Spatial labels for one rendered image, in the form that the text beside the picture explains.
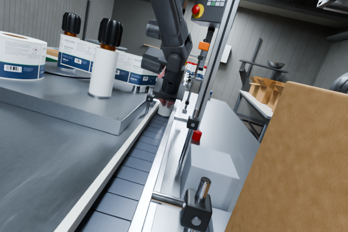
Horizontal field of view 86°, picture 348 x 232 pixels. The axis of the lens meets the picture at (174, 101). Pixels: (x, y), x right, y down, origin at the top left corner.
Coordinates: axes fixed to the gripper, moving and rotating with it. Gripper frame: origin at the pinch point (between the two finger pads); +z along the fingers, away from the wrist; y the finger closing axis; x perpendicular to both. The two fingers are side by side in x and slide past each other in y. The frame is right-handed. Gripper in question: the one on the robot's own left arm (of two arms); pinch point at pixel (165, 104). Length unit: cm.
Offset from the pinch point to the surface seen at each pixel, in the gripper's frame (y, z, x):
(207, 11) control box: -5.3, -18.9, -40.3
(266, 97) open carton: -133, 130, -167
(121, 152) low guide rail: 4.2, -20.0, 29.4
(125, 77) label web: 24.2, 15.7, -20.8
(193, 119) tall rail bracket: -8.8, -15.3, 13.8
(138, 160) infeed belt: 1.2, -14.6, 28.0
